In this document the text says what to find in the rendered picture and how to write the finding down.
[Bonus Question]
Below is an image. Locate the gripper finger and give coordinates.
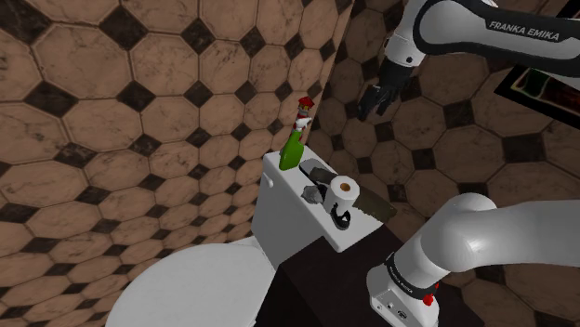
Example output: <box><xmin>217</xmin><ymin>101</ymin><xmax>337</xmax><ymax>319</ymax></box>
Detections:
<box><xmin>356</xmin><ymin>85</ymin><xmax>382</xmax><ymax>123</ymax></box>
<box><xmin>375</xmin><ymin>92</ymin><xmax>397</xmax><ymax>117</ymax></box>

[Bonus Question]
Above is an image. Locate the red and white figure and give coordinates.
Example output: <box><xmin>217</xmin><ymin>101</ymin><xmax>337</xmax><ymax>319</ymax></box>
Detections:
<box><xmin>293</xmin><ymin>96</ymin><xmax>316</xmax><ymax>134</ymax></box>

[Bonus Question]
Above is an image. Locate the shiny black flat object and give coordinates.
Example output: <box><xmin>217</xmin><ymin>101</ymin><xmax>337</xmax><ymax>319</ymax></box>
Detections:
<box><xmin>297</xmin><ymin>158</ymin><xmax>337</xmax><ymax>183</ymax></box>

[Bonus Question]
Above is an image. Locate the green bottle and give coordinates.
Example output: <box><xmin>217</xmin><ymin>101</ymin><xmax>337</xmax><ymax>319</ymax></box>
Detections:
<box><xmin>278</xmin><ymin>128</ymin><xmax>306</xmax><ymax>172</ymax></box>

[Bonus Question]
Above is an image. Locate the white toilet paper roll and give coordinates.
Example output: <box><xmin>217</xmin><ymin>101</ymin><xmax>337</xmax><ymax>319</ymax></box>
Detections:
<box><xmin>323</xmin><ymin>176</ymin><xmax>362</xmax><ymax>216</ymax></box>

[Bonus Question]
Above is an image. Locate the grey crumpled lump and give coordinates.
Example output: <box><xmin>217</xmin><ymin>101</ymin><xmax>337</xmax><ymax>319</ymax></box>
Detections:
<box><xmin>301</xmin><ymin>184</ymin><xmax>323</xmax><ymax>204</ymax></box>

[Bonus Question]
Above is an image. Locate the black roll holder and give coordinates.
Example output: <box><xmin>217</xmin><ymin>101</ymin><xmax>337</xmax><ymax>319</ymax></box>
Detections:
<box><xmin>329</xmin><ymin>203</ymin><xmax>353</xmax><ymax>230</ymax></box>

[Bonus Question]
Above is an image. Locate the dark robot stand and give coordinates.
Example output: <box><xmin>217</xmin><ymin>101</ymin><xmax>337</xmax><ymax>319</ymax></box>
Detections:
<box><xmin>253</xmin><ymin>225</ymin><xmax>485</xmax><ymax>327</ymax></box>

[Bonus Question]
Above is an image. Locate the dark framed wall picture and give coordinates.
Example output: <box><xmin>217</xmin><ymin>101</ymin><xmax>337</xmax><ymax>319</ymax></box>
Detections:
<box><xmin>493</xmin><ymin>65</ymin><xmax>580</xmax><ymax>132</ymax></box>

